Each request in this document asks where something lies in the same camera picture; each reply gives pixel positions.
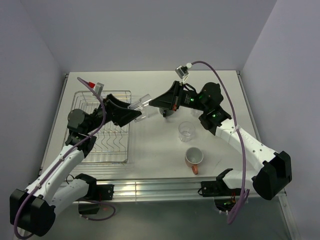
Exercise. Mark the small clear glass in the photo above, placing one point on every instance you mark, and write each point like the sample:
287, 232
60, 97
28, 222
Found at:
195, 113

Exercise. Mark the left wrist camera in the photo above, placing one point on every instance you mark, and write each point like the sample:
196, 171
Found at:
97, 88

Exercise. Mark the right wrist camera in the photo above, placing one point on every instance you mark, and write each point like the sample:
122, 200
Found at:
182, 71

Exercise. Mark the pink mug white interior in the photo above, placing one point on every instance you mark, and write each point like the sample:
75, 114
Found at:
193, 157

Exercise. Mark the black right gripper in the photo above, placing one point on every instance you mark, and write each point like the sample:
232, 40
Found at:
171, 99

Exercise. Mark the clear round glass cup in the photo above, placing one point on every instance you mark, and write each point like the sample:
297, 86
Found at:
186, 131

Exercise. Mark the wire dish rack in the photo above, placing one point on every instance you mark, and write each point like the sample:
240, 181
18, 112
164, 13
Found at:
112, 141

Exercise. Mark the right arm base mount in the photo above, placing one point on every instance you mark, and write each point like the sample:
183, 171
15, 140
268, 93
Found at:
217, 188

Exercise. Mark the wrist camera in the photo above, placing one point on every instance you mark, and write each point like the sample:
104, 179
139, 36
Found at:
97, 88
182, 71

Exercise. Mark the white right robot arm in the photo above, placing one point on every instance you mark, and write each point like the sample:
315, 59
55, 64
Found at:
272, 170

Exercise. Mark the clear faceted glass tumbler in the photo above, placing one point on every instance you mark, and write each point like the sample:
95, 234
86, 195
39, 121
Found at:
142, 105

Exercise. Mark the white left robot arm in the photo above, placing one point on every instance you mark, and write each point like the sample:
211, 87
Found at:
35, 208

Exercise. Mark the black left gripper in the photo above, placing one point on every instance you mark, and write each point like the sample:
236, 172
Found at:
118, 111

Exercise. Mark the aluminium rail frame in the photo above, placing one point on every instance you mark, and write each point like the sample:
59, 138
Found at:
156, 169

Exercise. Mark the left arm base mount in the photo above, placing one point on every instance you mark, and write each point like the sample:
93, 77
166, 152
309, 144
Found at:
102, 192

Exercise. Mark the dark green ceramic mug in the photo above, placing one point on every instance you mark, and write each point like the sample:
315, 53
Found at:
166, 113

